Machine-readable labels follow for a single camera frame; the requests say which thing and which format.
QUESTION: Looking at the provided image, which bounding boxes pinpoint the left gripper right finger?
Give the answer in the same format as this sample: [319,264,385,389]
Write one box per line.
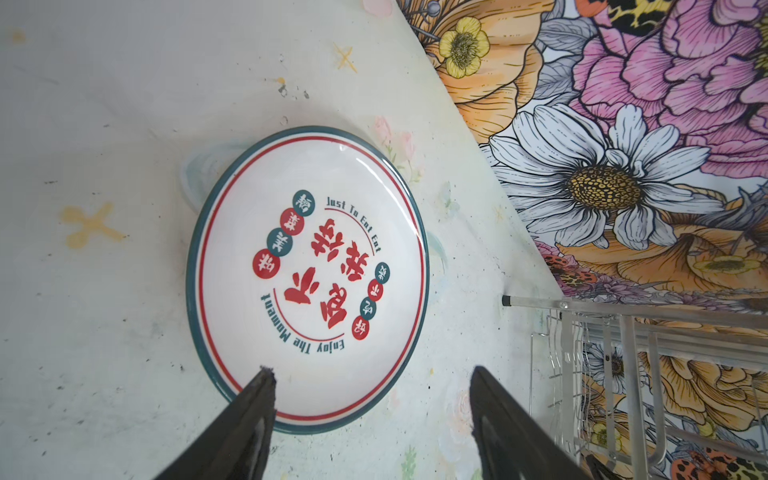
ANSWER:
[469,366,589,479]

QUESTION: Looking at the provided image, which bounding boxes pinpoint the white plate red characters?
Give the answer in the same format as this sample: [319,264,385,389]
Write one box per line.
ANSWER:
[186,126,430,435]

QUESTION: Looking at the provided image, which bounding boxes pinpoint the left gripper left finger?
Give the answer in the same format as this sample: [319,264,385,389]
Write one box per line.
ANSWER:
[158,368,276,479]

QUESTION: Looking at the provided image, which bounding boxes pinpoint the metal wire dish rack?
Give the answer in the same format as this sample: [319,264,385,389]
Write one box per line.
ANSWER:
[501,294,767,479]

